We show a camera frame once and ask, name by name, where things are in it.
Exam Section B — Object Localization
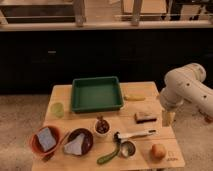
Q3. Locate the small metal cup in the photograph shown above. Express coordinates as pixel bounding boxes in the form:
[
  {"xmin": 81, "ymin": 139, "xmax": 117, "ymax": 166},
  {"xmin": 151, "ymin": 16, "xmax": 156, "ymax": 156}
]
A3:
[{"xmin": 120, "ymin": 141, "xmax": 136, "ymax": 158}]

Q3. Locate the orange bowl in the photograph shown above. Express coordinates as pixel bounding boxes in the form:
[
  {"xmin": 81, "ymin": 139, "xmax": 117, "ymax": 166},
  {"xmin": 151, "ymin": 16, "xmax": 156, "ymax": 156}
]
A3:
[{"xmin": 29, "ymin": 125, "xmax": 61, "ymax": 156}]

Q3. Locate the dark brown bowl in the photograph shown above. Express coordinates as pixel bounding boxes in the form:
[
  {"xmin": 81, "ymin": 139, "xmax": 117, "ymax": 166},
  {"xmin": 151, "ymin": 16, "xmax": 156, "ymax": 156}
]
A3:
[{"xmin": 63, "ymin": 128, "xmax": 93, "ymax": 156}]

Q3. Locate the blue sponge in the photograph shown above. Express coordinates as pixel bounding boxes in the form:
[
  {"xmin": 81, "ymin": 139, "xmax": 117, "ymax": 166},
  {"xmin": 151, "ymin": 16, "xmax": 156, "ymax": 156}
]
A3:
[{"xmin": 37, "ymin": 127, "xmax": 56, "ymax": 152}]

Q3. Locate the white cup with contents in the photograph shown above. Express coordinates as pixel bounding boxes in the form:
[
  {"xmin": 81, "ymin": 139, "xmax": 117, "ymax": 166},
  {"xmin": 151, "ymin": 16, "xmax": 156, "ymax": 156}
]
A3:
[{"xmin": 94, "ymin": 116, "xmax": 110, "ymax": 138}]

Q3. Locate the white handled scoop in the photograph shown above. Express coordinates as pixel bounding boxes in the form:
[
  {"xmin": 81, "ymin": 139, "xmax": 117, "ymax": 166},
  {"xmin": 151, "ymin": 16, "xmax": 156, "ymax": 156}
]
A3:
[{"xmin": 117, "ymin": 129, "xmax": 157, "ymax": 139}]

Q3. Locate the yellow banana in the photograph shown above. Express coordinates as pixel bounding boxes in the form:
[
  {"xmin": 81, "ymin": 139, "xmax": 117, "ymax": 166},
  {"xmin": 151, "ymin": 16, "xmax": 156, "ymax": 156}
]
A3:
[{"xmin": 124, "ymin": 94, "xmax": 146, "ymax": 101}]

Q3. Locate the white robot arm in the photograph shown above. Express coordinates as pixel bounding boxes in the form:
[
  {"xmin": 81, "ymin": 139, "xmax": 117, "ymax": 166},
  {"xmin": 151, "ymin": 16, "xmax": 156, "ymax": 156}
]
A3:
[{"xmin": 159, "ymin": 63, "xmax": 213, "ymax": 126}]

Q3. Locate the orange fruit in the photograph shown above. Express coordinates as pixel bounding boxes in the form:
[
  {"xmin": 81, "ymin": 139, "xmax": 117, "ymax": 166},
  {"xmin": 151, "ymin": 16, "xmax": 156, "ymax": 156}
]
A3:
[{"xmin": 151, "ymin": 144, "xmax": 166, "ymax": 159}]

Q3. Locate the green handled peeler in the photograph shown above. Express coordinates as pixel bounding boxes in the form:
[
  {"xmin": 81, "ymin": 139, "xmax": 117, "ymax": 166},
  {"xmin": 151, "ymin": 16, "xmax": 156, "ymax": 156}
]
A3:
[{"xmin": 97, "ymin": 141, "xmax": 120, "ymax": 165}]

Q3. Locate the grey crumpled cloth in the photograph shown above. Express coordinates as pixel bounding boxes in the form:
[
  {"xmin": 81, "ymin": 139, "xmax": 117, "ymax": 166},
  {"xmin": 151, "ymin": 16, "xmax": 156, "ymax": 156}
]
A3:
[{"xmin": 64, "ymin": 133, "xmax": 85, "ymax": 155}]

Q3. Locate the green plastic tray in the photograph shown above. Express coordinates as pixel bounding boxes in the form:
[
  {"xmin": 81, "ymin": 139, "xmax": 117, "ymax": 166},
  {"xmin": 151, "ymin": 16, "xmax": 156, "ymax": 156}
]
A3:
[{"xmin": 71, "ymin": 76, "xmax": 124, "ymax": 113}]

